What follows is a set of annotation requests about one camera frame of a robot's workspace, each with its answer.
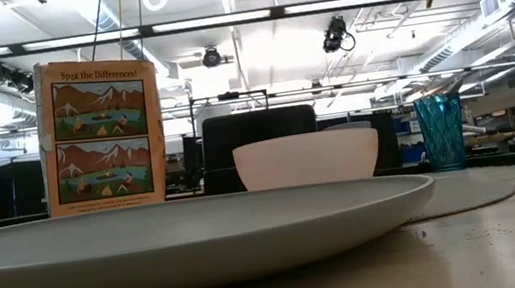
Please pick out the black overhead frame bar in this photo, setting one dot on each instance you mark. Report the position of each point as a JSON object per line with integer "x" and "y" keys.
{"x": 277, "y": 12}

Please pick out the pink bowl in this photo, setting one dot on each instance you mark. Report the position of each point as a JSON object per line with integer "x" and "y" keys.
{"x": 307, "y": 159}

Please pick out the black partition panel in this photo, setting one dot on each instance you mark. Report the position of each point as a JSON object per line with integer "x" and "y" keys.
{"x": 388, "y": 141}

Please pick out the orange cereal box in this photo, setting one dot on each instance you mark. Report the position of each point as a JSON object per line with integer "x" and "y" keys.
{"x": 102, "y": 135}

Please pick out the grey round placemat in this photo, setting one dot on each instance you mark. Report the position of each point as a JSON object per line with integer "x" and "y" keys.
{"x": 466, "y": 193}

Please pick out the grey ceramic plate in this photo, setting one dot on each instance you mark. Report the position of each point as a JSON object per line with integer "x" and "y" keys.
{"x": 176, "y": 246}

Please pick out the teal glass tumbler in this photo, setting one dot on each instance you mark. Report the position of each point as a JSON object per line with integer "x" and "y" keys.
{"x": 441, "y": 133}

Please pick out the black ceiling spotlight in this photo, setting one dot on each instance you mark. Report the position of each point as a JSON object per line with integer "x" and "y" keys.
{"x": 8, "y": 78}

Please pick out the black ceiling camera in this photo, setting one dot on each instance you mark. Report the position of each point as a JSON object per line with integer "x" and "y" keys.
{"x": 335, "y": 34}

